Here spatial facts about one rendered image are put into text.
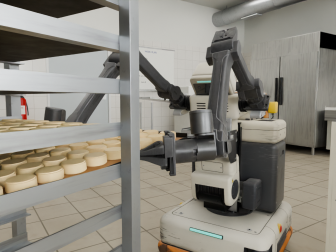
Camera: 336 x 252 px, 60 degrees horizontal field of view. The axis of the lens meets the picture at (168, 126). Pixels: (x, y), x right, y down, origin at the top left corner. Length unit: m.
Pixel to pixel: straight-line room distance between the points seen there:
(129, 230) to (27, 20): 0.44
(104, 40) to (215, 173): 1.11
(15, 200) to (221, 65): 0.69
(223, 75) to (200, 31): 5.85
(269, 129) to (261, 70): 4.37
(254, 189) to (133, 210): 1.06
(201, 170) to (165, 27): 4.86
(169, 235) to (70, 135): 1.28
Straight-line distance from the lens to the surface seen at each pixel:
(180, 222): 1.69
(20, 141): 0.49
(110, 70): 1.24
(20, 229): 1.04
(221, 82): 0.90
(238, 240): 1.56
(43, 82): 0.51
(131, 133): 0.61
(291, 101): 5.61
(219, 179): 1.52
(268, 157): 1.73
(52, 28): 0.53
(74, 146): 0.77
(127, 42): 0.62
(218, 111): 0.84
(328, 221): 1.61
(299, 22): 6.83
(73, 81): 0.54
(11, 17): 0.50
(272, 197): 1.78
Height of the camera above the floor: 0.93
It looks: 5 degrees down
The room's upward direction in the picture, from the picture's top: straight up
